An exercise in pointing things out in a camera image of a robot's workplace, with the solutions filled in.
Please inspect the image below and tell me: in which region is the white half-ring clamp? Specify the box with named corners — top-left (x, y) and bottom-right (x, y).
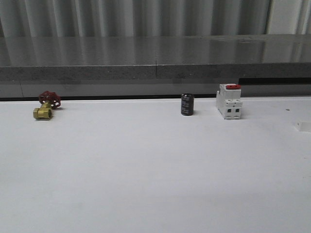
top-left (295, 121), bottom-right (311, 133)

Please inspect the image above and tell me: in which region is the black cylindrical capacitor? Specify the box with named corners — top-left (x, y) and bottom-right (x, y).
top-left (181, 93), bottom-right (194, 116)

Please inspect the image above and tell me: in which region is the brass valve red handwheel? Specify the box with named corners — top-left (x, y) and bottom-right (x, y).
top-left (33, 91), bottom-right (61, 120)

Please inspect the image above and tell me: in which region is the grey stone counter ledge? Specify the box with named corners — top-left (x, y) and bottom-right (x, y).
top-left (0, 34), bottom-right (311, 82)

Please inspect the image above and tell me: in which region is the white circuit breaker red switch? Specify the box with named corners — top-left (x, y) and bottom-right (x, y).
top-left (216, 83), bottom-right (242, 120)

